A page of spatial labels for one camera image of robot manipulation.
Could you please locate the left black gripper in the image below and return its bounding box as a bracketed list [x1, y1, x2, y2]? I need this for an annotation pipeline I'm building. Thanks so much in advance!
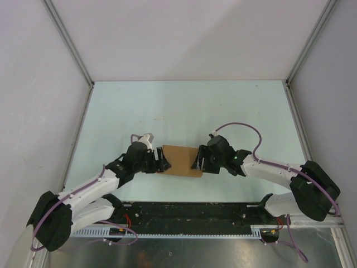
[133, 147, 171, 174]

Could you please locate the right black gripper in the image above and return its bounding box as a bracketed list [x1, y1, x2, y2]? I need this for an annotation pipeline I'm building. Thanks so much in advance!
[191, 145, 225, 175]

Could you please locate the brown cardboard box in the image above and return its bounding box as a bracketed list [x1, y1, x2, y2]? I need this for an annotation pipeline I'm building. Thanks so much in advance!
[161, 145, 203, 178]

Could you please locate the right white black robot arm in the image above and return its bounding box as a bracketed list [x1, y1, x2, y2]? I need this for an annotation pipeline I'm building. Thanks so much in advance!
[191, 135, 341, 224]

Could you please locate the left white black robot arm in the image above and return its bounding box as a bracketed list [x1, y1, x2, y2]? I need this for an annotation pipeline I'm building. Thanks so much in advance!
[27, 141, 171, 252]

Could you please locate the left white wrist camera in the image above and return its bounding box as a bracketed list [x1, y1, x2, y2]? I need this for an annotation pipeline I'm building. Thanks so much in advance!
[138, 133, 154, 150]

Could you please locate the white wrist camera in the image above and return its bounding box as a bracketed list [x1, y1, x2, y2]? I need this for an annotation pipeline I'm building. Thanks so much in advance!
[209, 131, 219, 138]
[138, 133, 154, 150]

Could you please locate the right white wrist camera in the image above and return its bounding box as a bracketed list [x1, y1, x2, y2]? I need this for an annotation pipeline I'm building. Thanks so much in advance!
[209, 131, 219, 138]

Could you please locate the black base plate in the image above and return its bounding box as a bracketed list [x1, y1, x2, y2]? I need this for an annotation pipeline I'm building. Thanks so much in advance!
[119, 202, 287, 227]

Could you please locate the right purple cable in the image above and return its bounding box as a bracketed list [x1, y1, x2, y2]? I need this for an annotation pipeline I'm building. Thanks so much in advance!
[216, 122, 341, 217]

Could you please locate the purple cable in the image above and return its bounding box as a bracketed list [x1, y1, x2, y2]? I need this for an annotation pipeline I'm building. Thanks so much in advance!
[216, 122, 341, 217]
[30, 133, 140, 252]

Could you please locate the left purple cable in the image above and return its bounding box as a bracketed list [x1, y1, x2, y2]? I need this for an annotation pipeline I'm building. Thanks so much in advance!
[30, 133, 140, 252]

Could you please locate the grey slotted cable duct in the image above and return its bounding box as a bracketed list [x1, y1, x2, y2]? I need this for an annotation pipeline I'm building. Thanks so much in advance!
[70, 224, 262, 239]

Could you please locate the aluminium rail beam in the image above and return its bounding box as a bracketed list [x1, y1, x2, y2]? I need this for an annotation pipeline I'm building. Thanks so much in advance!
[290, 215, 344, 228]

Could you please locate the right aluminium frame post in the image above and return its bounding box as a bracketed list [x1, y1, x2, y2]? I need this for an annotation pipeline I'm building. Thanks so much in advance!
[284, 0, 339, 84]

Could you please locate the aluminium frame post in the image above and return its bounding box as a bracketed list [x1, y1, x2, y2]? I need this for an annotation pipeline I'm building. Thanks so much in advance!
[284, 0, 339, 84]
[41, 0, 94, 86]

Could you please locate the left aluminium frame post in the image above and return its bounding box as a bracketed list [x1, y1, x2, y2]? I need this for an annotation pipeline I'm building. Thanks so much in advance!
[41, 0, 94, 86]

